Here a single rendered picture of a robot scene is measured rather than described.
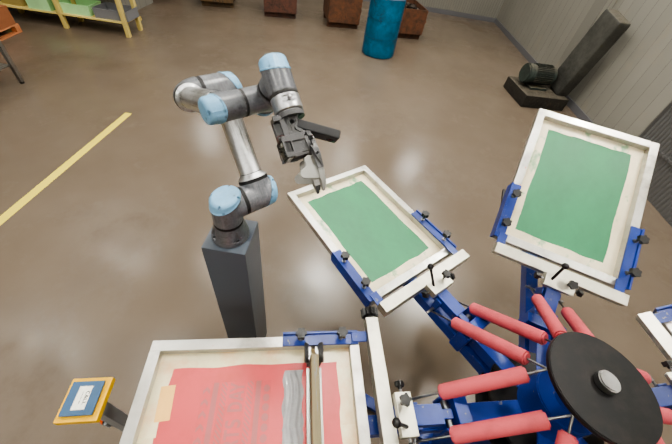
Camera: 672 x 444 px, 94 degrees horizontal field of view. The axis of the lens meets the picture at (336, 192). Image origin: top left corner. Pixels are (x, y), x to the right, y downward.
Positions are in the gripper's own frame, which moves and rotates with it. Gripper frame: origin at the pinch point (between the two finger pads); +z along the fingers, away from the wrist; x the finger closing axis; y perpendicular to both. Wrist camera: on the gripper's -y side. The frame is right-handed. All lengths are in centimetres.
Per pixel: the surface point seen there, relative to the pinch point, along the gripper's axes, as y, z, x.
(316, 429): 16, 70, -32
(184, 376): 52, 47, -61
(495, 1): -868, -423, -527
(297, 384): 16, 63, -50
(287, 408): 22, 67, -47
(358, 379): -5, 69, -43
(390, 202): -72, 13, -94
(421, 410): -19, 81, -29
